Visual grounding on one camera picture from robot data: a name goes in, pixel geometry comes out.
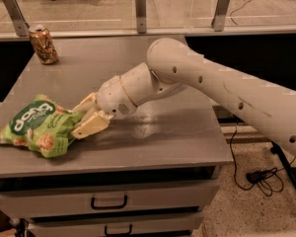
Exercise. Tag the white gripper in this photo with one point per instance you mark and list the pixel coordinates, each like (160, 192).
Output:
(112, 98)

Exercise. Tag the green rice chip bag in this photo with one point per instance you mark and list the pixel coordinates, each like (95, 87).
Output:
(42, 126)

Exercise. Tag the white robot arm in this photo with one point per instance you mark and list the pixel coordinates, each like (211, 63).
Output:
(268, 107)

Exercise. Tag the orange soda can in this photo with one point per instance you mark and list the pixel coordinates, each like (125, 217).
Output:
(41, 41)

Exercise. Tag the grey upper drawer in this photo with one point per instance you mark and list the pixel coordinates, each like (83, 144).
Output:
(87, 200)

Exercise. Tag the grey drawer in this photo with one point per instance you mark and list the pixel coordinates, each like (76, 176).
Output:
(87, 200)
(154, 225)

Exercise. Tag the grey lower drawer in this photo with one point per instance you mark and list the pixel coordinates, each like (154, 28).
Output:
(154, 225)

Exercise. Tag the black stand leg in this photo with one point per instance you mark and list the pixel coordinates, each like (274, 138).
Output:
(290, 171)

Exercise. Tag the left metal bracket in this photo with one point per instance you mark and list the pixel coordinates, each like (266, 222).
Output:
(20, 25)

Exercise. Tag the metal bracket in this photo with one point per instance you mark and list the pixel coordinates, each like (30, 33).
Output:
(218, 22)
(141, 23)
(20, 25)

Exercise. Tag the middle metal bracket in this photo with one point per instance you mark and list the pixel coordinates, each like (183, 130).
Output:
(141, 23)

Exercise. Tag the right metal bracket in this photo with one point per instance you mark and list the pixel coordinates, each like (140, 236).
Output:
(218, 22)

